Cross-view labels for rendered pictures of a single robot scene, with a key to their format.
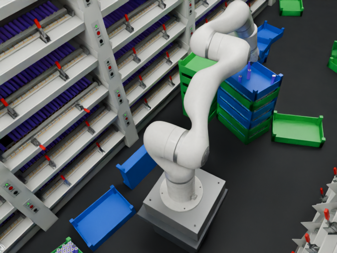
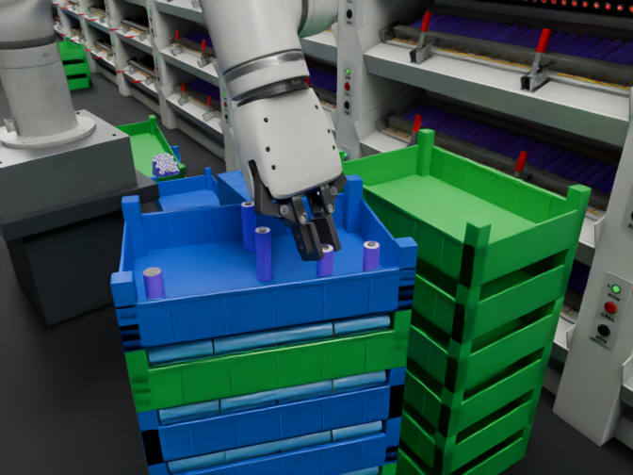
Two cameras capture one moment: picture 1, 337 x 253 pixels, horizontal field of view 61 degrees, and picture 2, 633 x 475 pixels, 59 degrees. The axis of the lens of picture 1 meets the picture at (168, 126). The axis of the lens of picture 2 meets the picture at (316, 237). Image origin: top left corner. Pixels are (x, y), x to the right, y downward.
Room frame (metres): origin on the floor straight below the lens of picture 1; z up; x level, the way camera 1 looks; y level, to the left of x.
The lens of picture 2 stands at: (1.38, -1.03, 0.76)
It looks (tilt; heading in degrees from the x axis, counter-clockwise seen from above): 28 degrees down; 102
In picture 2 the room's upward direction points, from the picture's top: straight up
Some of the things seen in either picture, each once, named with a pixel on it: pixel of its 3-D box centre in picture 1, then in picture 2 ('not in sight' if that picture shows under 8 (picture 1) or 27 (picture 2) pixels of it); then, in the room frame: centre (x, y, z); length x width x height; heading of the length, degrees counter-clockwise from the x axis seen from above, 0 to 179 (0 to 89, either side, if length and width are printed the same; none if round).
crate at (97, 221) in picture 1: (103, 216); (192, 199); (0.68, 0.44, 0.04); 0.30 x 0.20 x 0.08; 127
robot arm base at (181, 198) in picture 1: (180, 181); (38, 90); (0.58, -0.01, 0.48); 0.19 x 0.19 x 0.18
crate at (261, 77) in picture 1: (248, 74); (259, 249); (1.21, -0.50, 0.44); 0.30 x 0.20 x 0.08; 26
